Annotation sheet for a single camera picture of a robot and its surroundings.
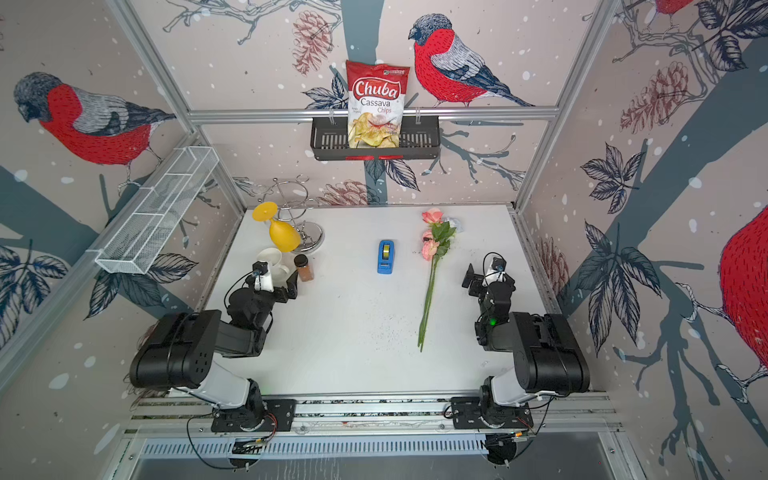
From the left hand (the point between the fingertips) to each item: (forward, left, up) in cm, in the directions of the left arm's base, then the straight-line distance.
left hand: (285, 263), depth 90 cm
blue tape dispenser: (+8, -31, -7) cm, 33 cm away
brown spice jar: (0, -5, -4) cm, 7 cm away
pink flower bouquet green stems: (+19, -50, -7) cm, 54 cm away
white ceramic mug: (-1, +3, -4) cm, 5 cm away
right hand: (+1, -62, -2) cm, 62 cm away
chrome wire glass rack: (+19, 0, +9) cm, 21 cm away
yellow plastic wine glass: (+8, +1, +3) cm, 9 cm away
